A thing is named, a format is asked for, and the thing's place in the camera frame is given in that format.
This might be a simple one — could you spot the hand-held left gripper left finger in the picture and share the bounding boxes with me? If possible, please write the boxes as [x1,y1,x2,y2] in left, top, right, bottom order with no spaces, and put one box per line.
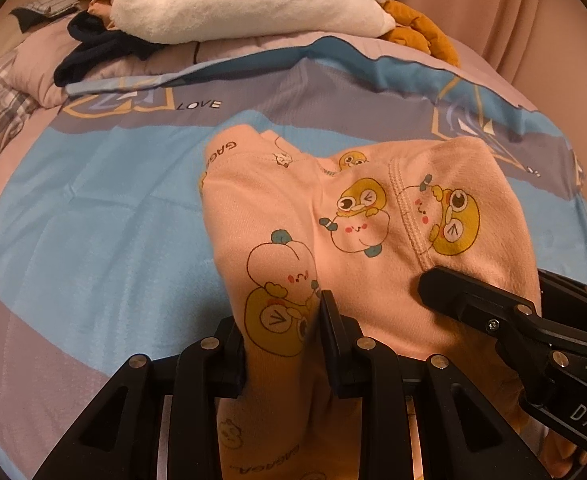
[32,316,248,480]

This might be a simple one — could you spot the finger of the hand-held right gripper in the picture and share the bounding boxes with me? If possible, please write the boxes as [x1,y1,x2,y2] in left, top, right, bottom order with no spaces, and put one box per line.
[536,268,587,322]
[417,265,554,361]

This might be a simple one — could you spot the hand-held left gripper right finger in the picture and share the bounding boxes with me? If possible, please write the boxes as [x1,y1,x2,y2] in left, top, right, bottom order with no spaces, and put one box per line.
[318,289,541,480]

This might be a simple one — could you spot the pink cartoon print garment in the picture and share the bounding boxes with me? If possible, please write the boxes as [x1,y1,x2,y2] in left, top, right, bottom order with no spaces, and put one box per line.
[198,124,587,480]

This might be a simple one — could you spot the dark navy clothes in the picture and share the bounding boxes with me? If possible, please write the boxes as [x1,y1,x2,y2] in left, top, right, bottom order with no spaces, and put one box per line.
[54,10,170,87]

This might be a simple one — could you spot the blue grey printed bed sheet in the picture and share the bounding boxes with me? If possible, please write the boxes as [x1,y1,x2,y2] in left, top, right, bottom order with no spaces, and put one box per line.
[0,32,587,480]

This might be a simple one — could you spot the brown plush toy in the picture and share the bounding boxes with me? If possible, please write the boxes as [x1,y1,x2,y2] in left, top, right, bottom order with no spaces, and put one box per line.
[379,0,462,69]

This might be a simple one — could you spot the pink curtain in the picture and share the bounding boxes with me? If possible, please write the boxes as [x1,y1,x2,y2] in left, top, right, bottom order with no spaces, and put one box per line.
[373,0,587,108]

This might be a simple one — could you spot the white plush towel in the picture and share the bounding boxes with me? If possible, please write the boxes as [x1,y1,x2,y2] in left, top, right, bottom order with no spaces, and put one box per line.
[110,0,392,45]

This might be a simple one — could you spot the peach cloth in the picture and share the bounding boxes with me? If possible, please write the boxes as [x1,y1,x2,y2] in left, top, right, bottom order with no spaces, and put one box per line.
[86,0,124,32]

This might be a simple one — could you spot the grey striped cloth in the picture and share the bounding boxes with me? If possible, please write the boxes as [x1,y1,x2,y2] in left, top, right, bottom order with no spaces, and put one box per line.
[10,0,83,32]

